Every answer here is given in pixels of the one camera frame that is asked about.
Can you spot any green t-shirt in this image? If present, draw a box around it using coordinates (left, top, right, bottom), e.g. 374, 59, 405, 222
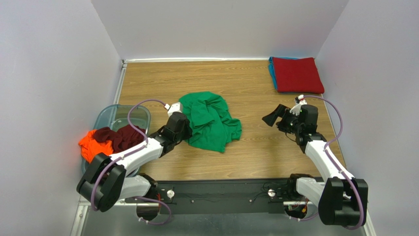
179, 91, 242, 153

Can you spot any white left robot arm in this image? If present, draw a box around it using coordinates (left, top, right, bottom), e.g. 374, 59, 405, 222
76, 112, 192, 212

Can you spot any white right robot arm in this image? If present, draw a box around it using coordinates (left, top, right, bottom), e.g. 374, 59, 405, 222
262, 103, 368, 230

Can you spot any maroon t-shirt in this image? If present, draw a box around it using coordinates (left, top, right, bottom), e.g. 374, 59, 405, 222
93, 125, 145, 153

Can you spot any red folded t-shirt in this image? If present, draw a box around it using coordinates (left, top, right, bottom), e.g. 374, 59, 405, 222
273, 57, 325, 94

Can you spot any blue folded t-shirt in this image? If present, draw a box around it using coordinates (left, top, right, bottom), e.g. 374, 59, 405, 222
268, 57, 298, 90

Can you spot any clear blue plastic bin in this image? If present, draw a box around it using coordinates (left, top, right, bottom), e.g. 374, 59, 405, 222
81, 104, 151, 173

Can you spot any orange t-shirt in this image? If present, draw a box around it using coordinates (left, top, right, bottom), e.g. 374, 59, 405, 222
78, 129, 114, 164

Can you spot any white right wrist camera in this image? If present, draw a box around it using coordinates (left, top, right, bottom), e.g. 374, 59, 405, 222
290, 94, 307, 116

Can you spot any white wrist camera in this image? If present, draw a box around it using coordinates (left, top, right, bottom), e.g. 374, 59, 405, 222
290, 94, 307, 116
164, 102, 182, 117

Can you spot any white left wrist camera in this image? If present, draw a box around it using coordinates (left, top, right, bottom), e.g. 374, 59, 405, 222
164, 102, 182, 117

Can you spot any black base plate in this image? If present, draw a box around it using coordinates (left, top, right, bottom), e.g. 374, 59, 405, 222
146, 178, 309, 215

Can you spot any aluminium rail frame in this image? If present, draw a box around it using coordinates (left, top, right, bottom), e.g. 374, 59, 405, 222
71, 198, 376, 236

